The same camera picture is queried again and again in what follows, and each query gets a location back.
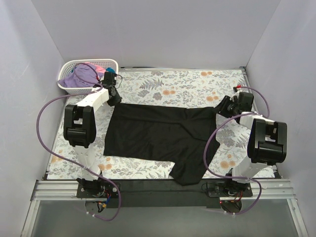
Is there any black t shirt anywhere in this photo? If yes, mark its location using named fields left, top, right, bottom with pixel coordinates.
left=104, top=103, right=220, bottom=186

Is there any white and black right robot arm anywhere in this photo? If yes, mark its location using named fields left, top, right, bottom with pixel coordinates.
left=215, top=92, right=287, bottom=196

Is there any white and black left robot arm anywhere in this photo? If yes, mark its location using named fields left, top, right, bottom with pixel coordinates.
left=64, top=72, right=122, bottom=198

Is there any blue garment in basket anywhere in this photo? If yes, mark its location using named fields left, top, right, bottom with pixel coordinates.
left=106, top=67, right=116, bottom=73

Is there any pink garment in basket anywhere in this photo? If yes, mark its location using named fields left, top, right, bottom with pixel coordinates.
left=88, top=63, right=106, bottom=74

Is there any purple t shirt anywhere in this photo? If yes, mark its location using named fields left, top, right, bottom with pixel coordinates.
left=58, top=63, right=104, bottom=88

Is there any white plastic laundry basket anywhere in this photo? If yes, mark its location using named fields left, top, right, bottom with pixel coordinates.
left=57, top=59, right=119, bottom=94

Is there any floral patterned table mat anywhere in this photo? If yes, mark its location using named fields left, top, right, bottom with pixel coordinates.
left=47, top=70, right=249, bottom=180

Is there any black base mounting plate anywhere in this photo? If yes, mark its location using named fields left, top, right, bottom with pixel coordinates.
left=76, top=178, right=253, bottom=208

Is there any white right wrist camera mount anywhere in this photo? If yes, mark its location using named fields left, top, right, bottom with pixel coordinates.
left=231, top=85, right=242, bottom=100

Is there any aluminium frame rail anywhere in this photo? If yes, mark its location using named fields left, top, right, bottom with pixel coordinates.
left=31, top=179, right=82, bottom=201

